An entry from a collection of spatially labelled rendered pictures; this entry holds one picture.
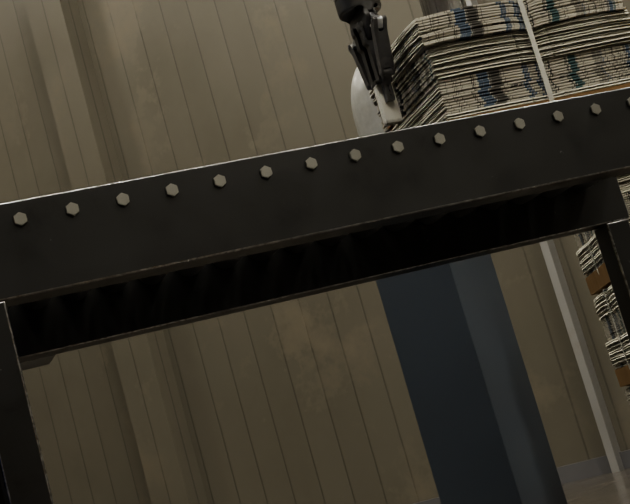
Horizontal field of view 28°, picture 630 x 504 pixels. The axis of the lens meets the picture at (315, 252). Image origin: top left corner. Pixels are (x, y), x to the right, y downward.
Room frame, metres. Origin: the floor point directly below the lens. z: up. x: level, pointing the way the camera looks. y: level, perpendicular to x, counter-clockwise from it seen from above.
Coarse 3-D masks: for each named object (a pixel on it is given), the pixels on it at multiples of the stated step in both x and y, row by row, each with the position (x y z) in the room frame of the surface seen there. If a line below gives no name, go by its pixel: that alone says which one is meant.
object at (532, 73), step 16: (528, 0) 1.98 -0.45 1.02; (512, 16) 1.97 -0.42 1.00; (528, 16) 1.98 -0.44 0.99; (512, 32) 1.97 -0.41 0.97; (544, 32) 1.99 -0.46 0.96; (528, 48) 1.98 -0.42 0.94; (544, 48) 1.98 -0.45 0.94; (528, 64) 1.98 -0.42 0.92; (544, 64) 1.99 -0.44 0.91; (528, 80) 1.97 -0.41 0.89; (544, 96) 1.98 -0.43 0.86; (560, 96) 1.99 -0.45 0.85
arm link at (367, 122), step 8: (352, 80) 2.87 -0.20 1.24; (360, 80) 2.84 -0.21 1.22; (352, 88) 2.87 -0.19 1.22; (360, 88) 2.84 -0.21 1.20; (352, 96) 2.87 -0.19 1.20; (360, 96) 2.84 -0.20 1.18; (368, 96) 2.83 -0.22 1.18; (352, 104) 2.88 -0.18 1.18; (360, 104) 2.84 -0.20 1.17; (368, 104) 2.83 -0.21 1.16; (360, 112) 2.85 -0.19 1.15; (368, 112) 2.83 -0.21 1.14; (376, 112) 2.82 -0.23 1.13; (360, 120) 2.85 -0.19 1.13; (368, 120) 2.84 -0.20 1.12; (376, 120) 2.82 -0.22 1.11; (360, 128) 2.86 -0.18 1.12; (368, 128) 2.84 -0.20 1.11; (376, 128) 2.83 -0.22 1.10; (360, 136) 2.88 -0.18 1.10
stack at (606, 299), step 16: (624, 176) 2.71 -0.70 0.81; (624, 192) 2.70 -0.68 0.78; (576, 240) 3.07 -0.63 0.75; (592, 240) 2.83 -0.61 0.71; (592, 256) 2.89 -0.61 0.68; (608, 288) 2.85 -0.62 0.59; (608, 304) 2.89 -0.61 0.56; (608, 320) 2.98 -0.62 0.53; (608, 336) 3.05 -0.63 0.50; (624, 336) 2.83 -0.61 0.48; (608, 352) 3.08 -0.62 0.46; (624, 352) 2.89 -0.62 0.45
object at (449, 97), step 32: (416, 32) 1.93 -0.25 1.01; (448, 32) 1.93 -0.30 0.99; (480, 32) 1.95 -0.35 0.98; (416, 64) 1.98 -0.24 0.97; (448, 64) 1.93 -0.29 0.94; (480, 64) 1.95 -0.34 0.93; (512, 64) 1.96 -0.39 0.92; (416, 96) 2.01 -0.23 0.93; (448, 96) 1.93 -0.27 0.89; (480, 96) 1.95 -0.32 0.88; (512, 96) 1.96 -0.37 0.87; (384, 128) 2.19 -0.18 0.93
